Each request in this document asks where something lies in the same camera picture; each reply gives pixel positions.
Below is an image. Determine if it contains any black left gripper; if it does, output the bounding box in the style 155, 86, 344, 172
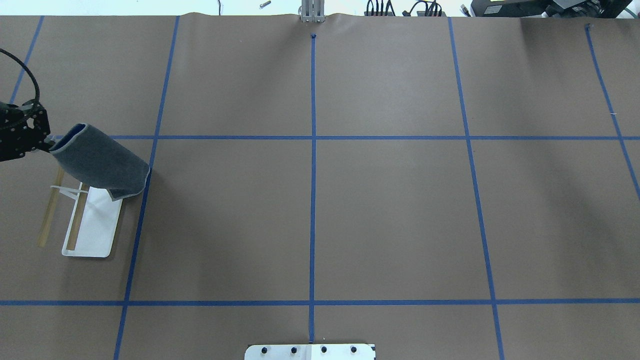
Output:
0, 100, 51, 162

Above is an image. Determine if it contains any blue grey towel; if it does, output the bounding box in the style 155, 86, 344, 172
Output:
49, 123, 151, 201

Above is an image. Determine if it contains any grey usb hub left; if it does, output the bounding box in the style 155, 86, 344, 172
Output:
363, 0, 396, 17

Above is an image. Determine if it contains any black power adapter box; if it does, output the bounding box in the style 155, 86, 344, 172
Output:
470, 0, 552, 18

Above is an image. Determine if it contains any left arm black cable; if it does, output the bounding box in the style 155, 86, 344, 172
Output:
0, 48, 41, 108

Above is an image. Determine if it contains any aluminium frame post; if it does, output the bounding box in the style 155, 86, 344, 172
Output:
299, 0, 326, 23

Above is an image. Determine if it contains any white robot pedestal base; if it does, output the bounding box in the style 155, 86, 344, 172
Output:
244, 343, 377, 360

